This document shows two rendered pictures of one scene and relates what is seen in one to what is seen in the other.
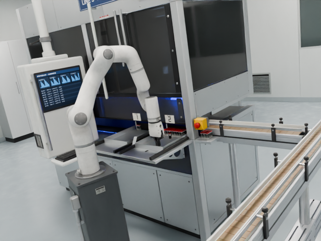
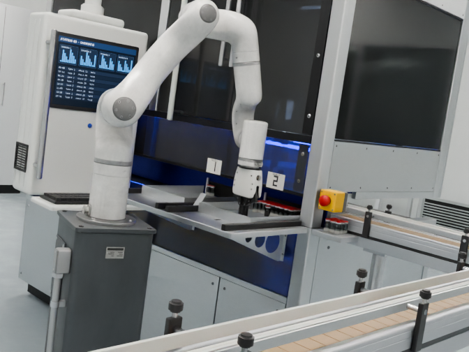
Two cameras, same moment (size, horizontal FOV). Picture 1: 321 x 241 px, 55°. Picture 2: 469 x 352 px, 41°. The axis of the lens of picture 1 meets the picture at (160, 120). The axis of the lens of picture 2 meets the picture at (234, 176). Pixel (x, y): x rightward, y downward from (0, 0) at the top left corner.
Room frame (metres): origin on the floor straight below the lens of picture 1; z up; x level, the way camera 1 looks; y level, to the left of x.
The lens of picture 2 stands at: (-0.20, 0.05, 1.27)
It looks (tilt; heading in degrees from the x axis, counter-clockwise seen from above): 6 degrees down; 1
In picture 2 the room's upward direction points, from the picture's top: 8 degrees clockwise
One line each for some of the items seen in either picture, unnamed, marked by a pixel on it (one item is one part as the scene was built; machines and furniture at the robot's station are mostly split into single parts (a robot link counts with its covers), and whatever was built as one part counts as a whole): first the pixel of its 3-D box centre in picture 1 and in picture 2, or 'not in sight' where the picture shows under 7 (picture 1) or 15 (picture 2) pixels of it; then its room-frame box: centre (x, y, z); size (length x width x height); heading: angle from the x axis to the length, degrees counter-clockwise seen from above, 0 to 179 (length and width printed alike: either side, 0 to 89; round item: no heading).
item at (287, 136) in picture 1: (250, 130); (421, 237); (1.93, -0.58, 0.92); 0.69 x 0.16 x 0.16; 48
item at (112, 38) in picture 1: (110, 57); (199, 48); (2.54, 0.32, 1.51); 0.47 x 0.01 x 0.59; 48
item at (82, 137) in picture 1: (79, 124); (115, 125); (1.81, 0.49, 1.16); 0.19 x 0.12 x 0.24; 21
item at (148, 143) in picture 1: (164, 138); (255, 213); (2.10, -0.01, 0.90); 0.34 x 0.26 x 0.04; 138
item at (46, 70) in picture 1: (59, 104); (81, 105); (2.56, 0.81, 1.19); 0.50 x 0.19 x 0.78; 134
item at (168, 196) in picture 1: (145, 154); (202, 260); (3.10, 0.21, 0.44); 2.06 x 1.00 x 0.88; 48
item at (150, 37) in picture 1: (152, 52); (279, 52); (2.23, -0.02, 1.51); 0.43 x 0.01 x 0.59; 48
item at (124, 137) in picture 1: (131, 135); (194, 195); (2.33, 0.24, 0.90); 0.34 x 0.26 x 0.04; 138
